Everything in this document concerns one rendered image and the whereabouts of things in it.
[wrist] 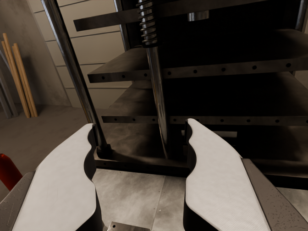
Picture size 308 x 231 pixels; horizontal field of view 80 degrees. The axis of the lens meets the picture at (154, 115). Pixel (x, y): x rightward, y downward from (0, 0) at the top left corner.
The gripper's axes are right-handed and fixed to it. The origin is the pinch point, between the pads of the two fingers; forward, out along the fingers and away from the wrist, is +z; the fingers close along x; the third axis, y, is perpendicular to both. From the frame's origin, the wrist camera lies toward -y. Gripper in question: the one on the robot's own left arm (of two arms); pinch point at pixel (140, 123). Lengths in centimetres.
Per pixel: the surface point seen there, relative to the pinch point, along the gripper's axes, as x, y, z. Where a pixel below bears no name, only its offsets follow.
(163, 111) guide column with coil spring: 10, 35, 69
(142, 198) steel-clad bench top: -3, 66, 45
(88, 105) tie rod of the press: -29, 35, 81
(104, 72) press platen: -19, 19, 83
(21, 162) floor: -172, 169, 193
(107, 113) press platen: -22, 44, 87
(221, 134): 38, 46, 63
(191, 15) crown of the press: 26, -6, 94
